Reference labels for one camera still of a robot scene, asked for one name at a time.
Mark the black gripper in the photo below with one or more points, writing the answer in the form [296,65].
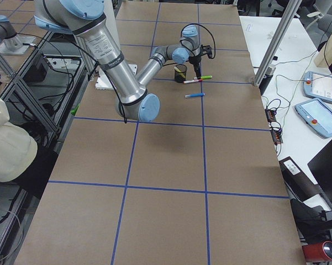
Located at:
[194,59]

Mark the green highlighter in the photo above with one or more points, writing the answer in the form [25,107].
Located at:
[203,77]

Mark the red capped white marker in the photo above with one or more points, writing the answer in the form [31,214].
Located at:
[192,81]

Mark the yellow highlighter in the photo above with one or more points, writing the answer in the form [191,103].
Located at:
[179,71]

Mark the blue marker pen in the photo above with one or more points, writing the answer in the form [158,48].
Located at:
[194,95]

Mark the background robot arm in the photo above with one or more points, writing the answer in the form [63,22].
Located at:
[11,43]

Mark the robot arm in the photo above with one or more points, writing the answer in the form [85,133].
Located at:
[87,20]

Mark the black mesh pen cup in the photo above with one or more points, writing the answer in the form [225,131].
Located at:
[177,77]

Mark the upper teach pendant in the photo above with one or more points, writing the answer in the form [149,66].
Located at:
[317,85]

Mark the teach pendant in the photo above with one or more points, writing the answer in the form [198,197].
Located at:
[317,85]
[317,115]

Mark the lower teach pendant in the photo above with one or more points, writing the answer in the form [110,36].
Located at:
[317,115]

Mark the black monitor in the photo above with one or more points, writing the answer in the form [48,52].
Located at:
[321,168]

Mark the seated person cream jacket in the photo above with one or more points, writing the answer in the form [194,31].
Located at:
[17,148]

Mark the red cylinder bottle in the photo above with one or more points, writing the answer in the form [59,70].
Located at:
[318,252]

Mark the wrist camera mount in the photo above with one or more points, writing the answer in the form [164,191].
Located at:
[206,50]

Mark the aluminium frame post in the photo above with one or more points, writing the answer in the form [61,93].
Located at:
[283,25]

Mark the usb hub with cables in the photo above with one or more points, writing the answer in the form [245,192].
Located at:
[274,126]

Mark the aluminium side frame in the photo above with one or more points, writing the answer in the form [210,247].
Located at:
[32,96]

